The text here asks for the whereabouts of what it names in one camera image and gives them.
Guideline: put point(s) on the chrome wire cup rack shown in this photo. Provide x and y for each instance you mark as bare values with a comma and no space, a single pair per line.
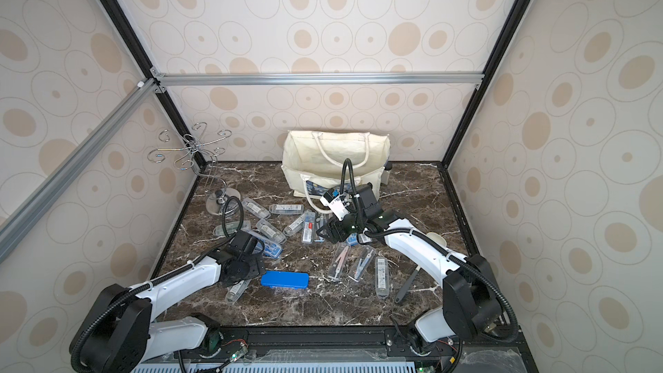
199,152

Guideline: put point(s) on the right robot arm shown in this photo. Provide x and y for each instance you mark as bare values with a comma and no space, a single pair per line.
472,302

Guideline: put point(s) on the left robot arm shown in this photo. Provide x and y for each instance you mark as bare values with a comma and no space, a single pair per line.
122,329

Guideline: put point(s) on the cream canvas tote bag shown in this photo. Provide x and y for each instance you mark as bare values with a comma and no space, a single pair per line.
318,157

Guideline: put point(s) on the pink compass clear case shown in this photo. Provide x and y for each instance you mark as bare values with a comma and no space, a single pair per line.
337,265

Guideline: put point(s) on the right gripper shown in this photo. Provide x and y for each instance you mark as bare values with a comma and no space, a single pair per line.
341,225

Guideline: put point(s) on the blue compass case left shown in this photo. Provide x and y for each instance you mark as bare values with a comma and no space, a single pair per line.
266,247

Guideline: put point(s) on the white bowl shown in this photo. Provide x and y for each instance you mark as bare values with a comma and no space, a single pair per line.
437,238

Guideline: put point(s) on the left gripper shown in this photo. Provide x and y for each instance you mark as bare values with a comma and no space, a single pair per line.
259,266

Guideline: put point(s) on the blue compass case flat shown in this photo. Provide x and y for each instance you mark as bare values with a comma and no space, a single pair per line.
284,279

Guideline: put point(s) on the green clear case left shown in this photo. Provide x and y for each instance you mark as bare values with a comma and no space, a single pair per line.
231,228

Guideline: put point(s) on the silver aluminium crossbar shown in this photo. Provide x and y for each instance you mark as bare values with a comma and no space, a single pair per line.
283,79

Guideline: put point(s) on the silver aluminium left rail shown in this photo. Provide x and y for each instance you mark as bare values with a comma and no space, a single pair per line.
22,221

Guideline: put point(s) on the small grey cylinder bottle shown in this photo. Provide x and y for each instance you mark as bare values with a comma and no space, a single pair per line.
385,178

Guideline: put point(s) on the clear compass case right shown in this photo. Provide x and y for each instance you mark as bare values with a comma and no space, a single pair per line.
382,278

